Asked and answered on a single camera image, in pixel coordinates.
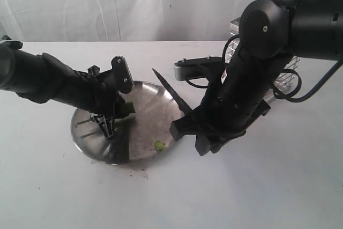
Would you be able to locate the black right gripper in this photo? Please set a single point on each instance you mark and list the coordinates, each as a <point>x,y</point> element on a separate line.
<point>229,110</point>

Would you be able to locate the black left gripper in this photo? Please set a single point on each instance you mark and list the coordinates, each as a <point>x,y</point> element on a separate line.
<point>97,94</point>

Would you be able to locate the black kitchen knife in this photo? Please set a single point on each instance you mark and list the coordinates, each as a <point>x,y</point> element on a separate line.
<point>174,97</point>

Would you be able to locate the small cut pepper piece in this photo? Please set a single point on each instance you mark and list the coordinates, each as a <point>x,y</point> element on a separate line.
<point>159,146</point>

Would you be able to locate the green chili pepper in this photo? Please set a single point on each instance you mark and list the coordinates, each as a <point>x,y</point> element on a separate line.
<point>129,108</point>

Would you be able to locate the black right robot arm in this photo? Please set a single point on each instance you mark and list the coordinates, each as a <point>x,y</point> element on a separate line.
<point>270,33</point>

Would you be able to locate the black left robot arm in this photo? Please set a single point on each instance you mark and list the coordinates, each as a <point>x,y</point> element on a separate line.
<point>40,78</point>

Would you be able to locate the round steel plate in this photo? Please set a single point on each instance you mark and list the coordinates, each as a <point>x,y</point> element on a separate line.
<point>134,135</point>

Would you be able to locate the white backdrop curtain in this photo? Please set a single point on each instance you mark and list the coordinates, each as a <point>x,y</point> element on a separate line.
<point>119,20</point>

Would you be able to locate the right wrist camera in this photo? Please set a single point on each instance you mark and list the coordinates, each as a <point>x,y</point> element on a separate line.
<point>197,68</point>

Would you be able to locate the chrome wire utensil holder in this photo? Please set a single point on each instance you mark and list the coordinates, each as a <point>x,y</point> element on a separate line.
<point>284,81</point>

